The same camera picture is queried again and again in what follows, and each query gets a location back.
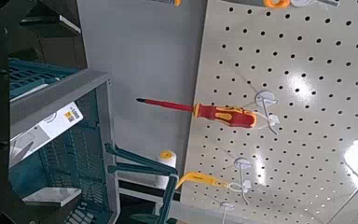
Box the grey partition panel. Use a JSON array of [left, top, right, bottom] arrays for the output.
[[76, 0, 209, 224]]

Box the grey scraper with orange handle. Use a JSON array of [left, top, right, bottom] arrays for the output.
[[148, 0, 292, 8]]

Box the red yellow screwdriver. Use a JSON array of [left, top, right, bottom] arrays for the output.
[[135, 97, 258, 129]]

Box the beige perforated pegboard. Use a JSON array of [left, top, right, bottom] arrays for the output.
[[180, 0, 358, 224]]

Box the white carded tool package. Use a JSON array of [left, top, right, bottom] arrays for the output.
[[8, 102, 84, 169]]

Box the grey blue crate with handle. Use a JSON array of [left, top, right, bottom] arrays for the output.
[[8, 57, 181, 224]]

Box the white pegboard hook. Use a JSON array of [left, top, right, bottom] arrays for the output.
[[255, 90, 282, 136], [219, 201, 236, 224], [227, 157, 253, 205]]

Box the white paint roller yellow handle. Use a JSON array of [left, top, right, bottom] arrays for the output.
[[155, 149, 231, 190]]

